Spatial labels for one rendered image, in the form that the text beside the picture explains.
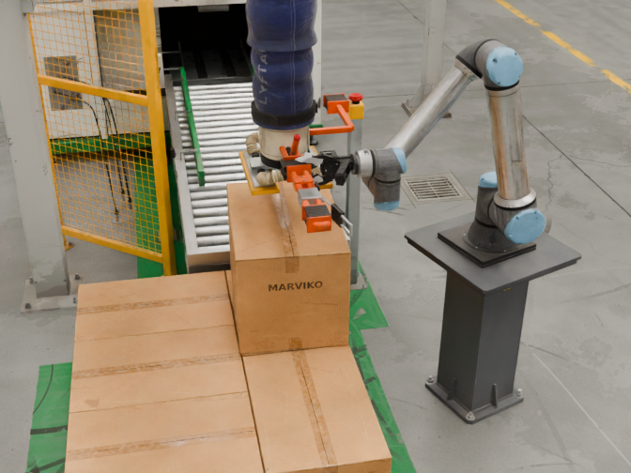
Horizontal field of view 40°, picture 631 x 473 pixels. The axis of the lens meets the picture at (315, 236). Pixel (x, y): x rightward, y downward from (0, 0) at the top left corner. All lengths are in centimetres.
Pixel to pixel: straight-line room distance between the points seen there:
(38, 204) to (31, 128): 39
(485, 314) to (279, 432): 106
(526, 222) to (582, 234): 210
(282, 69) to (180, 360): 109
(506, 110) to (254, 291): 105
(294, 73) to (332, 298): 80
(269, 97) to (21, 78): 149
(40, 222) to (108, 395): 153
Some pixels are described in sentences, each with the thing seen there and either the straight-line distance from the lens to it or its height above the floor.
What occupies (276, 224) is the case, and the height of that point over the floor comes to 94.
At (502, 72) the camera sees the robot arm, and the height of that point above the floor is 154.
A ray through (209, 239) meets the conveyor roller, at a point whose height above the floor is 54.
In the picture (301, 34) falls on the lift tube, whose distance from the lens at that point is 293.
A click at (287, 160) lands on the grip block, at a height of 126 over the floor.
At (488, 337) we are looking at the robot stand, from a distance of 362.
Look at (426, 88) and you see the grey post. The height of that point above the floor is 20.
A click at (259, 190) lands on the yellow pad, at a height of 113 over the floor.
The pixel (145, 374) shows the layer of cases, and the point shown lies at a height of 54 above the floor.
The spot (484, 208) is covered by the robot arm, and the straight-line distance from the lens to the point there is 337.
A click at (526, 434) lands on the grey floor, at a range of 379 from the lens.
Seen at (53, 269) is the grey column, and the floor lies 18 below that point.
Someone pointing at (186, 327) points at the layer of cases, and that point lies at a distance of 337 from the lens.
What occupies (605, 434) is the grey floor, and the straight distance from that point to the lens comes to 388.
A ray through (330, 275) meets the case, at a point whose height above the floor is 86.
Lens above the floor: 248
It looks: 30 degrees down
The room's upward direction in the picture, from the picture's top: straight up
